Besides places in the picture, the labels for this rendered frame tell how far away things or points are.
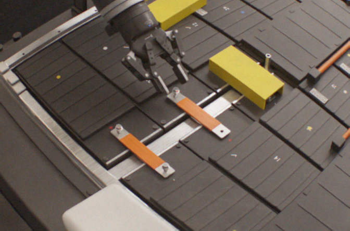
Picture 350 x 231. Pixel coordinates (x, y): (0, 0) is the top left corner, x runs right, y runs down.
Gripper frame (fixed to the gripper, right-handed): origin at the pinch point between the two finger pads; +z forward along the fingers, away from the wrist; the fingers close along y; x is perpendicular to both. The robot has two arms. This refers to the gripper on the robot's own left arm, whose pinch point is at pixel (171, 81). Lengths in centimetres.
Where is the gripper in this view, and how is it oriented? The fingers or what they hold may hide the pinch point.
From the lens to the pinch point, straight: 132.1
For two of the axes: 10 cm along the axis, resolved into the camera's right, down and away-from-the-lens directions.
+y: 7.4, -4.7, 4.9
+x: -4.4, 2.2, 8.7
